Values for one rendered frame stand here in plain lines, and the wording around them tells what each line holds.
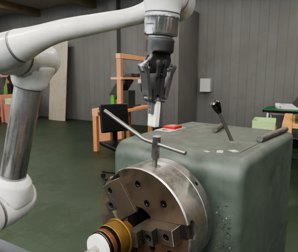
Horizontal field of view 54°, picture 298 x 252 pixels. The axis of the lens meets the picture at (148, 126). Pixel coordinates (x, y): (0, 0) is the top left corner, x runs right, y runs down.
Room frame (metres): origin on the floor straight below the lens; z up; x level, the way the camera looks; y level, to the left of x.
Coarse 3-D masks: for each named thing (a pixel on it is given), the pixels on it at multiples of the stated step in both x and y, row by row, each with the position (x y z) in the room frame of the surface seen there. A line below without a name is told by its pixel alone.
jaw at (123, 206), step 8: (112, 184) 0.75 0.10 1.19; (120, 184) 0.77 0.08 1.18; (112, 192) 0.75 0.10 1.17; (120, 192) 0.75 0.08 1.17; (128, 192) 0.77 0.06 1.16; (112, 200) 0.72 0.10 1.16; (120, 200) 0.73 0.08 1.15; (128, 200) 0.75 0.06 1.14; (112, 208) 0.72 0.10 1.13; (120, 208) 0.72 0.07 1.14; (128, 208) 0.73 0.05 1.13; (136, 208) 0.75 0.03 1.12; (112, 216) 0.70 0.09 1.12; (120, 216) 0.70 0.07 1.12; (128, 216) 0.74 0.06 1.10
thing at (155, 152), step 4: (156, 136) 0.76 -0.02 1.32; (160, 136) 0.76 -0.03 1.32; (152, 140) 0.76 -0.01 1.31; (156, 140) 0.75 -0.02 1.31; (160, 140) 0.76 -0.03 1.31; (152, 144) 0.76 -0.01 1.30; (156, 144) 0.76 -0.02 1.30; (152, 148) 0.76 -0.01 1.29; (156, 148) 0.76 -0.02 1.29; (152, 152) 0.76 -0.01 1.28; (156, 152) 0.76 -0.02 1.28; (152, 156) 0.76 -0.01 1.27; (156, 156) 0.76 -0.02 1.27; (152, 160) 0.77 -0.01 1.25; (156, 160) 0.76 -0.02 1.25; (152, 164) 0.77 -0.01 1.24; (156, 164) 0.76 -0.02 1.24
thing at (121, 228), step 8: (104, 224) 0.67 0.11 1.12; (112, 224) 0.66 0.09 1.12; (120, 224) 0.66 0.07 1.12; (128, 224) 0.69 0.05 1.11; (96, 232) 0.64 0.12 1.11; (104, 232) 0.63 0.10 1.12; (112, 232) 0.64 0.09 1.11; (120, 232) 0.64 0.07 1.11; (128, 232) 0.65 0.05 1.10; (112, 240) 0.62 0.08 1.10; (120, 240) 0.63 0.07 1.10; (128, 240) 0.65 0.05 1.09; (112, 248) 0.61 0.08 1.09; (120, 248) 0.63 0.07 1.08; (128, 248) 0.65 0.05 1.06
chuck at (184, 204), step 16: (112, 176) 0.82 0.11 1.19; (128, 176) 0.77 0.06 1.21; (144, 176) 0.73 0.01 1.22; (160, 176) 0.71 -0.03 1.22; (176, 176) 0.74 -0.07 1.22; (144, 192) 0.73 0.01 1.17; (160, 192) 0.70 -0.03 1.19; (176, 192) 0.69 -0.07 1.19; (192, 192) 0.72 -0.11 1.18; (144, 208) 0.73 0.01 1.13; (160, 208) 0.70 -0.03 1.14; (176, 208) 0.67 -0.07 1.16; (192, 208) 0.69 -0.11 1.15; (192, 224) 0.68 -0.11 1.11; (192, 240) 0.66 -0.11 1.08
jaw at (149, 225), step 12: (132, 228) 0.67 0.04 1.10; (144, 228) 0.67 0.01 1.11; (156, 228) 0.66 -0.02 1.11; (168, 228) 0.65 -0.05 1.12; (180, 228) 0.66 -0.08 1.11; (192, 228) 0.68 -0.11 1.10; (144, 240) 0.66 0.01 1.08; (156, 240) 0.65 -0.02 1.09; (168, 240) 0.64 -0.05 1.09; (180, 240) 0.65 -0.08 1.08
